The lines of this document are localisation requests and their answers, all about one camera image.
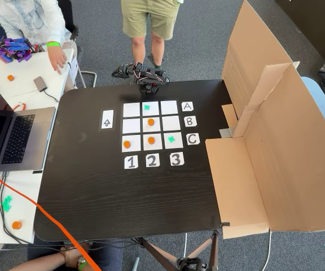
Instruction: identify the light blue table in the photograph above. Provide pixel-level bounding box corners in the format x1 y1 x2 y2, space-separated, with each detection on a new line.
300 76 325 128

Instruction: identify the orange flat cable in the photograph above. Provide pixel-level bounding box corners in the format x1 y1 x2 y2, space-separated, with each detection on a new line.
0 171 103 271

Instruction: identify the gray open laptop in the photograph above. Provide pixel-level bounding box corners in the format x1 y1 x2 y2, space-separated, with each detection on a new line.
0 81 56 172

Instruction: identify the person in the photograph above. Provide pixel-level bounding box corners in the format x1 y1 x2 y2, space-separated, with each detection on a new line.
27 239 124 271
0 0 67 50
121 0 182 68

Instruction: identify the white paper sheet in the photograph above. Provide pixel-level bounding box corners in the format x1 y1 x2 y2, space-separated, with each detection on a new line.
68 55 80 82

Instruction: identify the paper sheet number 1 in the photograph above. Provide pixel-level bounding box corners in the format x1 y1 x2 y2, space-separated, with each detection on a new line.
124 155 139 170

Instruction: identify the paper sheet number 3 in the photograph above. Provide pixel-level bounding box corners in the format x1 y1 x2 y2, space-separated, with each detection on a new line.
170 152 185 167

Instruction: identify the purple blue leader arm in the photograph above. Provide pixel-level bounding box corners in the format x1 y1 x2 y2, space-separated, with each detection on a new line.
0 37 34 63

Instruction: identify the paper sheet letter C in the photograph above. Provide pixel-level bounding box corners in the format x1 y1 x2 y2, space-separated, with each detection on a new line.
186 133 200 146

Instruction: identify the dark brown counter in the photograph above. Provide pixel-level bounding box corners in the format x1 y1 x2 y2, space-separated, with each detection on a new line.
275 0 325 62

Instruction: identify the camera tripod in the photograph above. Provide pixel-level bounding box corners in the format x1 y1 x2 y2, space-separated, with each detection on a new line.
134 230 221 271

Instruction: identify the white cable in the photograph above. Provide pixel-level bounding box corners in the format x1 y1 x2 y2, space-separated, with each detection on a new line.
260 230 273 271

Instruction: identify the white paper grid square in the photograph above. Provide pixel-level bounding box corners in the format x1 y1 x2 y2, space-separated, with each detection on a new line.
123 103 140 117
122 135 141 152
161 100 178 115
142 102 160 116
161 116 181 132
122 118 141 134
142 117 160 133
143 133 163 151
164 132 183 150

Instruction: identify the black chair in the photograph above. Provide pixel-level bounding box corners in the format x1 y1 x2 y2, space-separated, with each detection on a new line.
56 0 80 59

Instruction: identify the black hub cable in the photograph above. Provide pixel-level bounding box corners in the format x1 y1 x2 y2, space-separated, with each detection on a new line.
43 89 59 103

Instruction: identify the person's hand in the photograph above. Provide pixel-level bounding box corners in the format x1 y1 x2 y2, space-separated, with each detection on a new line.
48 46 68 76
62 243 91 259

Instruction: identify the gray USB hub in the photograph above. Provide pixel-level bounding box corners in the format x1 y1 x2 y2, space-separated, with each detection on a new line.
33 76 48 93

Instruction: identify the gray tape strip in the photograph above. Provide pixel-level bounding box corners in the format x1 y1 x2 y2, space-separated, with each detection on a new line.
219 126 235 139

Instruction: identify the paper sheet number 2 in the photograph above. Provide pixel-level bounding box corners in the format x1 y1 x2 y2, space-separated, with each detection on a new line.
145 154 161 168

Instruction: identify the brown cardboard panel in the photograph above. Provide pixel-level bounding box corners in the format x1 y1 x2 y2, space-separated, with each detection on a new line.
221 0 301 129
204 62 325 240

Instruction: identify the paper sheet with arrow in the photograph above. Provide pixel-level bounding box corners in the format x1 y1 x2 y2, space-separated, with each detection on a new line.
100 110 115 130

